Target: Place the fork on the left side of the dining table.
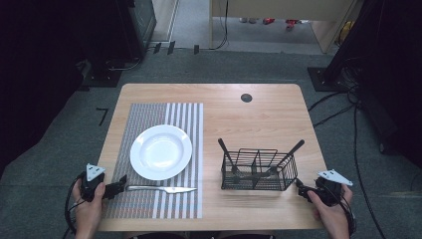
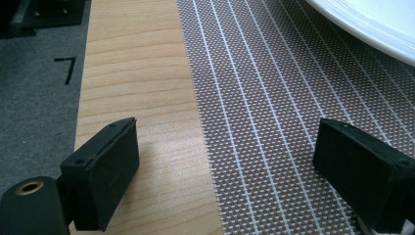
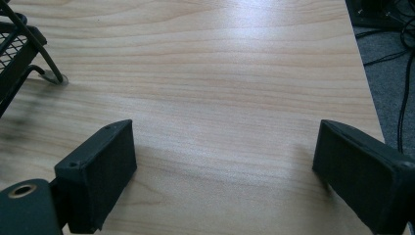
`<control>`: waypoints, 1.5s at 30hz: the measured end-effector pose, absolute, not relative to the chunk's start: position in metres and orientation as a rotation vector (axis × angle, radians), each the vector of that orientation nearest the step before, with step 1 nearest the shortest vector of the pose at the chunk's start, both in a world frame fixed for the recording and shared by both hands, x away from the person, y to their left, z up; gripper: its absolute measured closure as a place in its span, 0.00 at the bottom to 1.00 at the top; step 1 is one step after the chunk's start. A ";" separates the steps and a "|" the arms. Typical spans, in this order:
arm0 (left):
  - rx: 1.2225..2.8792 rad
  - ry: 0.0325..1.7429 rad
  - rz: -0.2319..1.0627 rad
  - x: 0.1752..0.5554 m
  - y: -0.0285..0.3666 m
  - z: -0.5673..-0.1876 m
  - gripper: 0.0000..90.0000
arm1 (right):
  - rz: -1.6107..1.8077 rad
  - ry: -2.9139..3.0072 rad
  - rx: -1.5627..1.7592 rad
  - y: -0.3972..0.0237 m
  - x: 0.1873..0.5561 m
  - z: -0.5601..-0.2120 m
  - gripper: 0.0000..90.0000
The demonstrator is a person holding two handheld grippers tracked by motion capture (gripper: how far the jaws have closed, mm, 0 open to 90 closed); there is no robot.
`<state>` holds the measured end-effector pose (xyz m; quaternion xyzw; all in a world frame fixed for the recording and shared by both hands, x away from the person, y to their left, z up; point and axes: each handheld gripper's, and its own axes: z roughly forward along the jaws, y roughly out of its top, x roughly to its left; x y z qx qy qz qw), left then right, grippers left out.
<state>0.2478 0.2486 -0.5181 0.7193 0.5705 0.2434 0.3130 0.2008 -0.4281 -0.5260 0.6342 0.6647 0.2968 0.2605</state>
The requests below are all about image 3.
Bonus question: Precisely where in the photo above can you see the black wire mesh rack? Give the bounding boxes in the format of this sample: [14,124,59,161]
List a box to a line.
[0,0,65,118]

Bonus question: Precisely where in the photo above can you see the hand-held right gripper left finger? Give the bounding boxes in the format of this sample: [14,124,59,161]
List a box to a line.
[48,118,138,235]

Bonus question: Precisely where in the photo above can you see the black cable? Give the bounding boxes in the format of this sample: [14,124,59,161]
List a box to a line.
[396,19,415,154]
[362,48,411,68]

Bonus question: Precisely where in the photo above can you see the black equipment base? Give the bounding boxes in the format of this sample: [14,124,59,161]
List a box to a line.
[345,0,415,29]

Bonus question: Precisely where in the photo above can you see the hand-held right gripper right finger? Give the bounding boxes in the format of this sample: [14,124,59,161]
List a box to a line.
[311,118,415,235]

